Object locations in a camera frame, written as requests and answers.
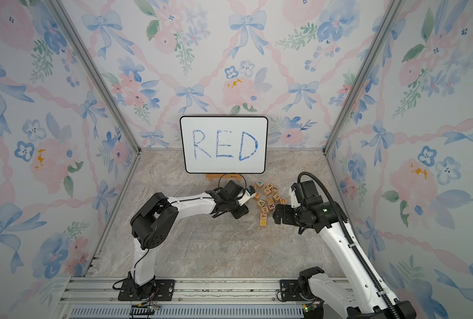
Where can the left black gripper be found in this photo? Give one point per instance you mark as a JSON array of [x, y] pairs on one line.
[[242, 212]]

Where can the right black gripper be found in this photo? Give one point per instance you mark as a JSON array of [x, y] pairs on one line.
[[286, 218]]

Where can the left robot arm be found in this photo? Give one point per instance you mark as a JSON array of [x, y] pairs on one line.
[[151, 225]]

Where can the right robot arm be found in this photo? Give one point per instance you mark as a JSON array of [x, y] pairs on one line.
[[314, 208]]

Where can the wooden block letter Y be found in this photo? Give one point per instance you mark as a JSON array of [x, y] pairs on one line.
[[263, 220]]

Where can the small wooden easel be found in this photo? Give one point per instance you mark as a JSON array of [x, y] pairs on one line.
[[212, 177]]

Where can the white dry-erase board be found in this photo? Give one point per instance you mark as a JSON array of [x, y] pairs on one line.
[[224, 144]]

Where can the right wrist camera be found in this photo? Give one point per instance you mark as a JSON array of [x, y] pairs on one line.
[[305, 194]]

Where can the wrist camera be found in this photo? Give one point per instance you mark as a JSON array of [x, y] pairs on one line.
[[246, 196], [305, 194]]

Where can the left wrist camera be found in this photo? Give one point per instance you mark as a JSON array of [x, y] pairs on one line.
[[246, 196]]

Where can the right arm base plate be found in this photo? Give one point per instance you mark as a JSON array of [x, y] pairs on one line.
[[295, 291]]

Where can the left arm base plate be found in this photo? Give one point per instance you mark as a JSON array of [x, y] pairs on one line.
[[155, 290]]

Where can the aluminium mounting rail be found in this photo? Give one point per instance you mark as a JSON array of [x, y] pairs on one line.
[[192, 298]]

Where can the right aluminium corner post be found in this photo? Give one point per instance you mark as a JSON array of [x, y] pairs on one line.
[[390, 17]]

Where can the aluminium corner post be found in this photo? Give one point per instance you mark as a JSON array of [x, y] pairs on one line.
[[59, 13], [390, 17]]

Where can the left aluminium corner post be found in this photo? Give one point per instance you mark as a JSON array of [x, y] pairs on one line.
[[59, 13]]

